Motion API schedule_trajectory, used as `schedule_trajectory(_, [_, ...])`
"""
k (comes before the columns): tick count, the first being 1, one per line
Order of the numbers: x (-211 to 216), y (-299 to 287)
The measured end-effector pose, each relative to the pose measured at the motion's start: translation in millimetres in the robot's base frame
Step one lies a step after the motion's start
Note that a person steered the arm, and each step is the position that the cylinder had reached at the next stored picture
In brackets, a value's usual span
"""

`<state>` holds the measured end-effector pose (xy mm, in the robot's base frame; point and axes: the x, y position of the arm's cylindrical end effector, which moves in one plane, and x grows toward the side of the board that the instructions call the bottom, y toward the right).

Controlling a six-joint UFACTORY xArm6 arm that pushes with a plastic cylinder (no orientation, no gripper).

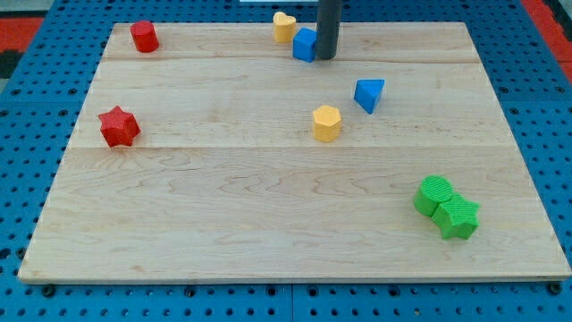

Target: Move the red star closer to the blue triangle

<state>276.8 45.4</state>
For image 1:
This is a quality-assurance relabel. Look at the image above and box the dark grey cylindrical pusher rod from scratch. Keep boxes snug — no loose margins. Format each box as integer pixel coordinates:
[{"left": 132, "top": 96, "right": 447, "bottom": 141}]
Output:
[{"left": 315, "top": 0, "right": 342, "bottom": 60}]

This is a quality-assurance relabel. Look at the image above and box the yellow hexagon block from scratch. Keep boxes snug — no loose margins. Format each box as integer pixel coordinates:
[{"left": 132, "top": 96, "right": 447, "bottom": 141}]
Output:
[{"left": 312, "top": 106, "right": 342, "bottom": 142}]

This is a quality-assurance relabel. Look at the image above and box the light wooden board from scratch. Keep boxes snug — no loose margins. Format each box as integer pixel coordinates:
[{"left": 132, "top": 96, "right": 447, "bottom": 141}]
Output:
[{"left": 19, "top": 22, "right": 571, "bottom": 284}]

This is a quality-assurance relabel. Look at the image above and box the blue triangle block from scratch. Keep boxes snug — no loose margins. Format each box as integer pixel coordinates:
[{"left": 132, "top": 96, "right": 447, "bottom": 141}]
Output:
[{"left": 353, "top": 79, "right": 385, "bottom": 114}]

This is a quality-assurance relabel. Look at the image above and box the red star block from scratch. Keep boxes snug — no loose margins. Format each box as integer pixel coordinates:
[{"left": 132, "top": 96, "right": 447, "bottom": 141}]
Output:
[{"left": 98, "top": 106, "right": 140, "bottom": 148}]

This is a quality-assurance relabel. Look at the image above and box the blue cube block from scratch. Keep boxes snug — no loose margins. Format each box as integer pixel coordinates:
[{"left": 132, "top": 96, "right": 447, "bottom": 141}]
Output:
[{"left": 292, "top": 28, "right": 316, "bottom": 63}]

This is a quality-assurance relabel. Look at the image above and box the red cylinder block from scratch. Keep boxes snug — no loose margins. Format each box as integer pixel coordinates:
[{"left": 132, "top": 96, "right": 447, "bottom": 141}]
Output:
[{"left": 130, "top": 21, "right": 159, "bottom": 53}]

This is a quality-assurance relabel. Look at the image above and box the green star block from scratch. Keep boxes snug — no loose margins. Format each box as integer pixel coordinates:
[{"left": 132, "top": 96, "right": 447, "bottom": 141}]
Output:
[{"left": 432, "top": 193, "right": 480, "bottom": 240}]

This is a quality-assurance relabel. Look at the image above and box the green cylinder block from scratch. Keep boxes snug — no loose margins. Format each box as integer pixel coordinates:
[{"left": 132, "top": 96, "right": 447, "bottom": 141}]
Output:
[{"left": 413, "top": 175, "right": 454, "bottom": 217}]

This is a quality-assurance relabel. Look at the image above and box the yellow heart block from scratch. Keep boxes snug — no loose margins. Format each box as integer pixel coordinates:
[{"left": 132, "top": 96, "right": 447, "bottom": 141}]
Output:
[{"left": 273, "top": 12, "right": 297, "bottom": 43}]

